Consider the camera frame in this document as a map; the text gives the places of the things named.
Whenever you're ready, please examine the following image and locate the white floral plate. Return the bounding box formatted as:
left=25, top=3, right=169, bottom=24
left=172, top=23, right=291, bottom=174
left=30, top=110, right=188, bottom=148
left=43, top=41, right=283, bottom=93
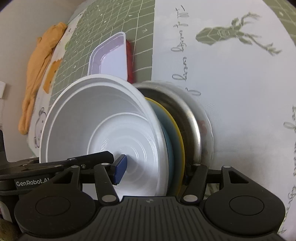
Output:
left=143, top=81, right=214, bottom=168

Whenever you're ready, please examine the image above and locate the orange cloth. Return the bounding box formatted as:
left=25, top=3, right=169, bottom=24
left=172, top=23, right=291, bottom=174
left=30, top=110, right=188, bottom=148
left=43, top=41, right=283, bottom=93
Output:
left=18, top=22, right=67, bottom=135

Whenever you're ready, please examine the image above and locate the white disposable plastic bowl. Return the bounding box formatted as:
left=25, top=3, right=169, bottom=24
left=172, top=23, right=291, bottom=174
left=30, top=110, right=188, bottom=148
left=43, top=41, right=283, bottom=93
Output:
left=39, top=74, right=169, bottom=197

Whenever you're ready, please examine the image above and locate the white deer table runner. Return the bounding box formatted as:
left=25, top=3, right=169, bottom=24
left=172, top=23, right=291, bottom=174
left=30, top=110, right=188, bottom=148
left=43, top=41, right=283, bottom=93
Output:
left=152, top=1, right=295, bottom=240

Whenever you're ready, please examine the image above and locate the green checked tablecloth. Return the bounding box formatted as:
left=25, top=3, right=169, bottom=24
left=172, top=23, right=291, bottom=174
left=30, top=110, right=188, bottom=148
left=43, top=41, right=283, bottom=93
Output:
left=50, top=1, right=295, bottom=102

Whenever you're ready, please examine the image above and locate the stainless steel bowl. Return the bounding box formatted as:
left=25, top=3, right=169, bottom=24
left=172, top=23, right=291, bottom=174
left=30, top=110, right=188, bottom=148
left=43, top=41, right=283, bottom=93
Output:
left=134, top=81, right=202, bottom=165

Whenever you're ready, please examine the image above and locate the lilac rectangular plastic tray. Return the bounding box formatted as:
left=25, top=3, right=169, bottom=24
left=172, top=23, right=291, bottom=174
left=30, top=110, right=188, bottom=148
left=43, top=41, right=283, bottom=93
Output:
left=87, top=32, right=128, bottom=81

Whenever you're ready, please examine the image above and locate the blue enamel bowl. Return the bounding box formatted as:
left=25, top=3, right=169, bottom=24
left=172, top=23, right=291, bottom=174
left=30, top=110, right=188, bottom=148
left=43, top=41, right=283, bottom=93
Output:
left=149, top=100, right=177, bottom=196

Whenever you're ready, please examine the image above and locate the white yellow-rimmed ceramic bowl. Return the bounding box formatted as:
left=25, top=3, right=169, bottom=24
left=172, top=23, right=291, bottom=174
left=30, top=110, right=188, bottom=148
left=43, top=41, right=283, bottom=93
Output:
left=146, top=97, right=185, bottom=196

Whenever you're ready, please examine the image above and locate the cartoon print bedsheet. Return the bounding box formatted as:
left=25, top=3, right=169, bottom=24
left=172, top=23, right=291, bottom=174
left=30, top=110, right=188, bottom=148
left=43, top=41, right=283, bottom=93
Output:
left=27, top=11, right=85, bottom=157

